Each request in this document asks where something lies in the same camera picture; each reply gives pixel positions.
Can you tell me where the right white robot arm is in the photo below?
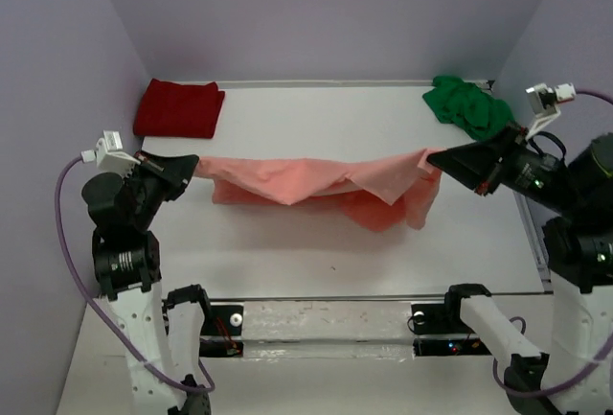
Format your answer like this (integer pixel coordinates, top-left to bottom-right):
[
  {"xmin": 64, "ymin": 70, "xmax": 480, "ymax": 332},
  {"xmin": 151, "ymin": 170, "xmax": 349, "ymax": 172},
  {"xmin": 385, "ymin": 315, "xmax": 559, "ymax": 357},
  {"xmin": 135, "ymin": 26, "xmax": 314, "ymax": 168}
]
[{"xmin": 427, "ymin": 125, "xmax": 612, "ymax": 414}]

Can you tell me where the pink t shirt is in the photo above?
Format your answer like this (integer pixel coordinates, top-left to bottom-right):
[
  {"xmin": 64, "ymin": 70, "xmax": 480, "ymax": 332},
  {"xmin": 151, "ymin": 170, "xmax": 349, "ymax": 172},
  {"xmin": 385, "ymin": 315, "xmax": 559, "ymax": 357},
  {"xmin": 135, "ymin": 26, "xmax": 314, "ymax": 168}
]
[{"xmin": 194, "ymin": 149, "xmax": 442, "ymax": 232}]

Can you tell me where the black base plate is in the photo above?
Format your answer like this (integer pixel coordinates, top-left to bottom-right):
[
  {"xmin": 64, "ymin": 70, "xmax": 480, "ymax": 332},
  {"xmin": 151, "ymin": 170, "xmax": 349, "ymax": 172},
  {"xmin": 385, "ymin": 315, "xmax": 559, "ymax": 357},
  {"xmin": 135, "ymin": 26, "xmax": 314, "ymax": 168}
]
[
  {"xmin": 199, "ymin": 303, "xmax": 244, "ymax": 358},
  {"xmin": 407, "ymin": 303, "xmax": 490, "ymax": 357}
]

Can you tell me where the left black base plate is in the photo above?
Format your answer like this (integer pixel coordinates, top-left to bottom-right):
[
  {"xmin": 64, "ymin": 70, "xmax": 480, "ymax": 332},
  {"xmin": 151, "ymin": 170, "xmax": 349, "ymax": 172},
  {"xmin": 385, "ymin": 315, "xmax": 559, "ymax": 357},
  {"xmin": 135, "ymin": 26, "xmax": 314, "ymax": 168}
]
[{"xmin": 199, "ymin": 303, "xmax": 244, "ymax": 358}]

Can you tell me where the crumpled green t shirt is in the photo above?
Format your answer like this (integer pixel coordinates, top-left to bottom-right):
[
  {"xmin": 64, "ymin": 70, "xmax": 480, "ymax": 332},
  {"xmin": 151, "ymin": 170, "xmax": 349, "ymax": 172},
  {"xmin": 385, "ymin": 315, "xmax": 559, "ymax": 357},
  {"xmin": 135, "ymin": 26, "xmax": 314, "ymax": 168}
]
[{"xmin": 422, "ymin": 76, "xmax": 515, "ymax": 141}]

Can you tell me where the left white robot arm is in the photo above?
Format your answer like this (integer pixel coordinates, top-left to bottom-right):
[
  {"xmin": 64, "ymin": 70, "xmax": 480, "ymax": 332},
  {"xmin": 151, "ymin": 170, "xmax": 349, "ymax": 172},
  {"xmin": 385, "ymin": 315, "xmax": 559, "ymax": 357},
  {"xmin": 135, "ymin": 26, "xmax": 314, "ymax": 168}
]
[{"xmin": 81, "ymin": 151, "xmax": 214, "ymax": 414}]

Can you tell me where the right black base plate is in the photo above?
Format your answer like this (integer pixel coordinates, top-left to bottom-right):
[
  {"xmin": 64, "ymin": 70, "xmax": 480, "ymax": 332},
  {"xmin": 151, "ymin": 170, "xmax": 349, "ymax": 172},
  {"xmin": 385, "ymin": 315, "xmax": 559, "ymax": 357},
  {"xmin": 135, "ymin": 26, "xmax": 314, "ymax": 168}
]
[{"xmin": 407, "ymin": 303, "xmax": 490, "ymax": 357}]

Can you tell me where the folded red t shirt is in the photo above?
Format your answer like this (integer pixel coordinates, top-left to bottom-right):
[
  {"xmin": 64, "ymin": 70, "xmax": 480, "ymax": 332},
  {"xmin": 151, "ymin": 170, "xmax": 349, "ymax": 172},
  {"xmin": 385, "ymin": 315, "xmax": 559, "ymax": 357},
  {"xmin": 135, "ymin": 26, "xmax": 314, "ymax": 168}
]
[{"xmin": 132, "ymin": 79, "xmax": 226, "ymax": 139}]

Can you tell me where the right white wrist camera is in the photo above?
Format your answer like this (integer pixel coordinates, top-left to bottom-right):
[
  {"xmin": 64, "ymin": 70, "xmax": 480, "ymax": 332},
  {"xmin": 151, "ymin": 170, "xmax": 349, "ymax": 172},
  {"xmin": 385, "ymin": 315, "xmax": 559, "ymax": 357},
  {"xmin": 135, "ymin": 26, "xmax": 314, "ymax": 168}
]
[{"xmin": 525, "ymin": 83, "xmax": 577, "ymax": 140}]

